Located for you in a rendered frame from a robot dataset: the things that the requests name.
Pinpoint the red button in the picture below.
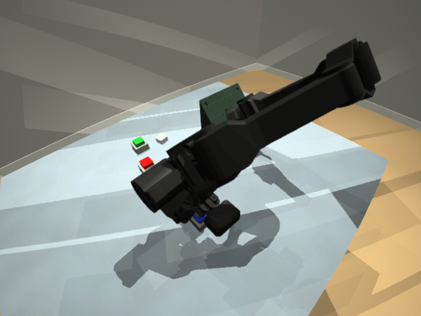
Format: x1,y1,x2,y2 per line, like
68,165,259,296
137,156,156,173

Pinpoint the green square button in grey housing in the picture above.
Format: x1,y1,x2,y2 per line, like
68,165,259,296
131,137,150,155

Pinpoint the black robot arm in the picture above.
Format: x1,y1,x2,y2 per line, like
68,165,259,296
131,38,382,224

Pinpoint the blue button in grey housing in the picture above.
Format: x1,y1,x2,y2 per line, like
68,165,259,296
190,215,206,232

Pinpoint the white rectangular block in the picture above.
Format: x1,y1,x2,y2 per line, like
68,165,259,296
155,134,168,144

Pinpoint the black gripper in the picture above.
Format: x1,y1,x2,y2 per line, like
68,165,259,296
192,190,240,237

